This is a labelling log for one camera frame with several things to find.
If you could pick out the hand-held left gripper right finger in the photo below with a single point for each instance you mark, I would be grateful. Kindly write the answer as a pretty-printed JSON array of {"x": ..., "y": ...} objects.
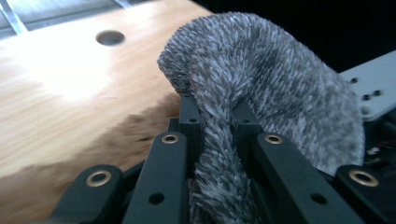
[{"x": 289, "y": 180}]

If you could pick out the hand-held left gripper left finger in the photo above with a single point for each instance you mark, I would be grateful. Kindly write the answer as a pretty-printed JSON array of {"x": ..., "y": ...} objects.
[{"x": 165, "y": 174}]

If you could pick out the grey fluffy cloth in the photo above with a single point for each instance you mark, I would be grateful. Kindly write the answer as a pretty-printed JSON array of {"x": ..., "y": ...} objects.
[{"x": 264, "y": 77}]

